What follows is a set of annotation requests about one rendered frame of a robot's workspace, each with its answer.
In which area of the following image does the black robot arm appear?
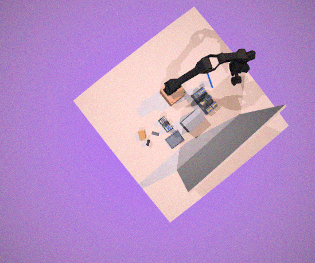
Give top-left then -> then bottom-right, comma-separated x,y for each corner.
163,48 -> 256,96

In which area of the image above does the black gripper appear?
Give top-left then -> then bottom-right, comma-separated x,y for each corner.
229,62 -> 242,86

